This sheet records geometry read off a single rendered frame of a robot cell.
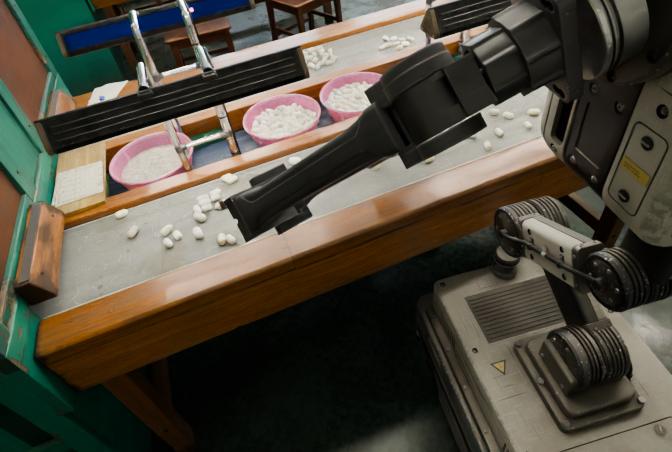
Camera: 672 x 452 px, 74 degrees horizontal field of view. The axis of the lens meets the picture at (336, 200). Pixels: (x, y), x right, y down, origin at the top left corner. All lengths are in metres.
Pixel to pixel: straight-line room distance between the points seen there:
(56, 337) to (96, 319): 0.09
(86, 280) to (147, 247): 0.16
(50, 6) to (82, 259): 2.68
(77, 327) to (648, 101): 1.10
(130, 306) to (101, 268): 0.20
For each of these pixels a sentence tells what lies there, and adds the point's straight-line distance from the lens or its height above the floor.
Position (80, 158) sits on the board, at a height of 0.78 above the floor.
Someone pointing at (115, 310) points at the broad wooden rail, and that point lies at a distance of 1.15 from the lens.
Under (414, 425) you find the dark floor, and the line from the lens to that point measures 1.67.
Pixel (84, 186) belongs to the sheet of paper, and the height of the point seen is 0.78.
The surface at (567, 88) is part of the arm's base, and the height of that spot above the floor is 1.33.
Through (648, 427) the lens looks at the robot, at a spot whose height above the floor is 0.47.
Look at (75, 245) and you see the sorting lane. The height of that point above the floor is 0.74.
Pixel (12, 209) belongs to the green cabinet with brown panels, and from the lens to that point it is 1.37.
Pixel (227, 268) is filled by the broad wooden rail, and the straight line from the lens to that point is 1.10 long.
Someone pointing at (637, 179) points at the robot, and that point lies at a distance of 0.60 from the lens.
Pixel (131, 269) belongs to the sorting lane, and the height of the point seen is 0.74.
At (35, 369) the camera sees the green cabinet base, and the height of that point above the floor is 0.75.
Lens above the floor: 1.57
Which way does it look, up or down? 43 degrees down
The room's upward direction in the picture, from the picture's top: 9 degrees counter-clockwise
